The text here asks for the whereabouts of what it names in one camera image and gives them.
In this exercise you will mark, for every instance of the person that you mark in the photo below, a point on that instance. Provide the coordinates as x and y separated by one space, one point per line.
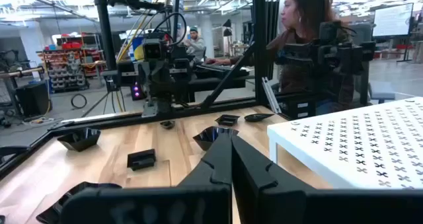
297 12
196 47

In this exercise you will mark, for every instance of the black wavy square plate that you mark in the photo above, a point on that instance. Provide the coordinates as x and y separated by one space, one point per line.
79 141
54 208

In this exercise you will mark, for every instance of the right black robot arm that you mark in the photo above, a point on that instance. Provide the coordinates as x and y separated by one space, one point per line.
183 92

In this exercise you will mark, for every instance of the monitor on stand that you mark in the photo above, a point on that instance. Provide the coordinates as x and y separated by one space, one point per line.
392 20

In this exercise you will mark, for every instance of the silver aluminium bar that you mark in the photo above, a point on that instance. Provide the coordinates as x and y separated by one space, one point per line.
271 96

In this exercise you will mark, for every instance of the grey office chair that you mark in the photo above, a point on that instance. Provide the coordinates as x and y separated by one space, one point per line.
363 35

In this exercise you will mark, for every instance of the red parts shelf rack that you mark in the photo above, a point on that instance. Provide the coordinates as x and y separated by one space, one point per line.
66 68

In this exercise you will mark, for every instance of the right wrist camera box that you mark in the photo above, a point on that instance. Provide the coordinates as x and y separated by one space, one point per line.
153 50

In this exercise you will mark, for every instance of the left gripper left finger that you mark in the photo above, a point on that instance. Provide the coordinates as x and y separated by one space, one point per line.
211 171

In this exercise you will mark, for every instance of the dark desk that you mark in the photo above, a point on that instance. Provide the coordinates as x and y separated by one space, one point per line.
215 85

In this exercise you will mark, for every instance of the black hexagonal cup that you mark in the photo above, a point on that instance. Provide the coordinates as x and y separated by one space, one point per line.
206 136

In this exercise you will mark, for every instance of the black speaker box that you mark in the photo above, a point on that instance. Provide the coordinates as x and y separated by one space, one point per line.
33 98

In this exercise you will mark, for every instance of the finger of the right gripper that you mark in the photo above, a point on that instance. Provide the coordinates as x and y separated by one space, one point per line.
167 80
148 80

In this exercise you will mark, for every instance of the black mechanical device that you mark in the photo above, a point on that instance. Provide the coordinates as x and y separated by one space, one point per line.
330 55

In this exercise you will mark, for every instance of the silver mounting bracket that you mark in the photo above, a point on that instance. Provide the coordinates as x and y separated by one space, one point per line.
150 111

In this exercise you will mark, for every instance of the box with purple lights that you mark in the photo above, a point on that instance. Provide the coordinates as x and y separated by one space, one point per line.
136 92

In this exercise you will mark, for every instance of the white perforated riser shelf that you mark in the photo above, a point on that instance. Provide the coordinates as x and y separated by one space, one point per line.
363 144

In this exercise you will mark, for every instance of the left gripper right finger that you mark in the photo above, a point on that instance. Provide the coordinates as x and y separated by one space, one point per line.
257 184

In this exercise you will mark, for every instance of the black tripod stand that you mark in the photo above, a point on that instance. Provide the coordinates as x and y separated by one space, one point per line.
105 35

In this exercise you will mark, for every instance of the blue and yellow banner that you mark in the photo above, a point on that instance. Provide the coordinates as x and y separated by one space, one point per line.
137 50

